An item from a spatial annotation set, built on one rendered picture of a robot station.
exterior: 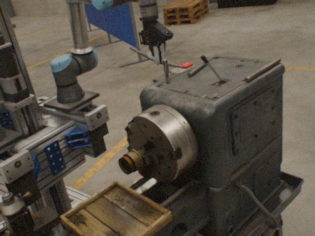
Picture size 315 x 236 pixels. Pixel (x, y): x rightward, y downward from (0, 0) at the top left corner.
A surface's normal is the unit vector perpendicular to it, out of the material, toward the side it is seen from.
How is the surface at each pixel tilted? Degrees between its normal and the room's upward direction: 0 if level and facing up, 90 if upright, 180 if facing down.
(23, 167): 90
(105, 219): 0
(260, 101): 90
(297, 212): 0
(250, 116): 90
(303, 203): 0
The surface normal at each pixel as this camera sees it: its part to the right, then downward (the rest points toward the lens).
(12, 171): 0.79, 0.15
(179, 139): 0.54, -0.21
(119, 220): -0.15, -0.89
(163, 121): 0.18, -0.69
